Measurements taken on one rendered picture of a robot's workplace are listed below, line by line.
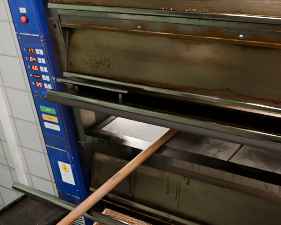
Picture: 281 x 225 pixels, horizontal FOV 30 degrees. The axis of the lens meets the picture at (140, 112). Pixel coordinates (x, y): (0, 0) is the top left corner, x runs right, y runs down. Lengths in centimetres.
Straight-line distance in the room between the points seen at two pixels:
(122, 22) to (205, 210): 72
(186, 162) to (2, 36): 92
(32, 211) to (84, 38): 80
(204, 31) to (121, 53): 36
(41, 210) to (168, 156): 67
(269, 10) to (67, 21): 79
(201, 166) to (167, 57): 40
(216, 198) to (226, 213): 6
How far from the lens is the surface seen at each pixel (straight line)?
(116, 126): 213
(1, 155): 268
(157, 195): 201
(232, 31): 152
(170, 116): 157
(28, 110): 232
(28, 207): 233
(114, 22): 176
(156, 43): 171
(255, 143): 145
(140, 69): 175
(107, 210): 223
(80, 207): 166
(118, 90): 173
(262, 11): 143
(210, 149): 188
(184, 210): 196
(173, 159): 187
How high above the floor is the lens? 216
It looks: 26 degrees down
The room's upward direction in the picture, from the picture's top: 9 degrees counter-clockwise
